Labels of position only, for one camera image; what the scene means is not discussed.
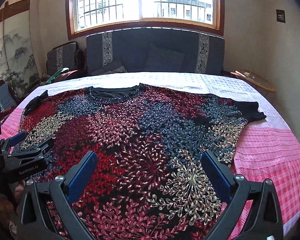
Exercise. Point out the left hand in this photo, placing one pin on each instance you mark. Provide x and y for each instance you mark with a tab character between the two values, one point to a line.
6	207

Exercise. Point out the dark cushioned armchair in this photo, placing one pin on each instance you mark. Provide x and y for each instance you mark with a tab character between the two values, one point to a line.
67	55

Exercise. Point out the green clothes hanger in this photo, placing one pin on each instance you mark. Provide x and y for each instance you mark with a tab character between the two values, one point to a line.
56	75

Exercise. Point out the pink checked bed sheet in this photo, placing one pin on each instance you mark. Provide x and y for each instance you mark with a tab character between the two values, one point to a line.
266	149

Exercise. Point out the dark blue sofa headboard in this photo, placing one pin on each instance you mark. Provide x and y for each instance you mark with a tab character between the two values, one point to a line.
129	48

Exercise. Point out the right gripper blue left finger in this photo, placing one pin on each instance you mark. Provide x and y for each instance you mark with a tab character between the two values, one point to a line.
34	220

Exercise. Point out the dark square cushion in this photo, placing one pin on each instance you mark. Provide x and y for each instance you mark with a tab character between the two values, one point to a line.
163	60

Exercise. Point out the red black patterned knit sweater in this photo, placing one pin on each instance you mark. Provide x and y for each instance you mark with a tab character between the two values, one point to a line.
149	182

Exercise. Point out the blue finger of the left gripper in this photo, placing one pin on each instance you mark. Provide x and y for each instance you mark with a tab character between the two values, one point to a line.
7	144
20	158

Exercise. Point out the dark wall switch plate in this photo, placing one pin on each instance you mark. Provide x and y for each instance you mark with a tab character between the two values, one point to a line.
280	16

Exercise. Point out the wooden framed window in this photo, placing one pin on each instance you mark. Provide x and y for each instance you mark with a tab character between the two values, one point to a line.
84	17

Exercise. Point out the painted folding screen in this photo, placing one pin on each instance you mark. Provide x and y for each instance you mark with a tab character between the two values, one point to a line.
17	64

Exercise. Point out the round wooden side table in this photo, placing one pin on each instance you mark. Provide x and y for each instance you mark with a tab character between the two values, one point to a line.
255	80

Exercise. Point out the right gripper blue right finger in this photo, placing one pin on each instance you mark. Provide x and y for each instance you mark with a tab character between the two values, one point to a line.
264	220

